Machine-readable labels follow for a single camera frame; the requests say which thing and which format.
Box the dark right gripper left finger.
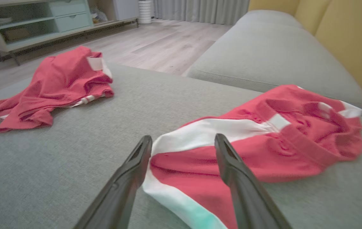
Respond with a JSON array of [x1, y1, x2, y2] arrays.
[[73, 135, 153, 229]]

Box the grey sofa seat cushion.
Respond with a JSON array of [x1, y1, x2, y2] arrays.
[[186, 10, 362, 118]]

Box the large yellow sofa back cushion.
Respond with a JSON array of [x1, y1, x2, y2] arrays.
[[315, 0, 362, 123]]

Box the mint green TV cabinet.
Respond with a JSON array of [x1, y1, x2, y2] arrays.
[[0, 0, 139, 69]]

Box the brown box in shelf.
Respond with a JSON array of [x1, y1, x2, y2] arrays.
[[4, 28, 32, 42]]

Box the red shorts with white stripe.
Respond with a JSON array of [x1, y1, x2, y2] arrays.
[[142, 84, 362, 229]]

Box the white ribbed vase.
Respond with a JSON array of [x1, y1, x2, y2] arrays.
[[138, 0, 153, 25]]

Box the white side cabinet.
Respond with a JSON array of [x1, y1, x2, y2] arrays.
[[114, 0, 140, 21]]

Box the mint green cabinet drawer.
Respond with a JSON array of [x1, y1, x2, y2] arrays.
[[49, 0, 89, 17], [55, 13, 92, 32]]

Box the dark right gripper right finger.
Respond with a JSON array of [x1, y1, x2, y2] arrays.
[[214, 133, 293, 229]]

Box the red jersey with white trim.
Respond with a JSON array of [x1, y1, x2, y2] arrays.
[[0, 46, 115, 133]]

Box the grey pleated curtain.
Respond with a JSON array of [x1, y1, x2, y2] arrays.
[[153, 0, 251, 26]]

